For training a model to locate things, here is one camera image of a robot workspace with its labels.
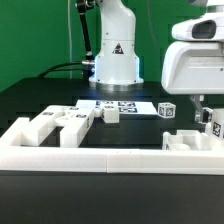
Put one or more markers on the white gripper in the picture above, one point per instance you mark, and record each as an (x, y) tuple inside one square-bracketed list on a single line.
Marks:
[(194, 63)]

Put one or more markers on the white chair seat part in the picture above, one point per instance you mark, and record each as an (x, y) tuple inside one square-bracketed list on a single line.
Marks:
[(191, 140)]

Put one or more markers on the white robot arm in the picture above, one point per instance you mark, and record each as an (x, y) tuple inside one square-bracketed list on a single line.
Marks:
[(116, 65)]

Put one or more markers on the white chair back part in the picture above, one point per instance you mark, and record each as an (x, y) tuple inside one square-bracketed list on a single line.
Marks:
[(74, 121)]

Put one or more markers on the right white marker cube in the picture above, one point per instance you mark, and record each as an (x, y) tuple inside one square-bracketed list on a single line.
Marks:
[(207, 115)]

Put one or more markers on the white marker cube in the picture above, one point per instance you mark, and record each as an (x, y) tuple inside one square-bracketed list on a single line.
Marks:
[(166, 110), (207, 115)]

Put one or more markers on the left white marker cube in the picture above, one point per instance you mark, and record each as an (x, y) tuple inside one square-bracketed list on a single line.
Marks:
[(166, 110)]

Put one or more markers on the white marker base plate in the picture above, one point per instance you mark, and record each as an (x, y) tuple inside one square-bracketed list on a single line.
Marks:
[(125, 107)]

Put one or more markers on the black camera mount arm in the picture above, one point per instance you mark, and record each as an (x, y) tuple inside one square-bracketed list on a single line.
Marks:
[(82, 7)]

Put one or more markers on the white U-shaped boundary frame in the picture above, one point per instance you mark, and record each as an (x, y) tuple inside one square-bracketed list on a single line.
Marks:
[(13, 156)]

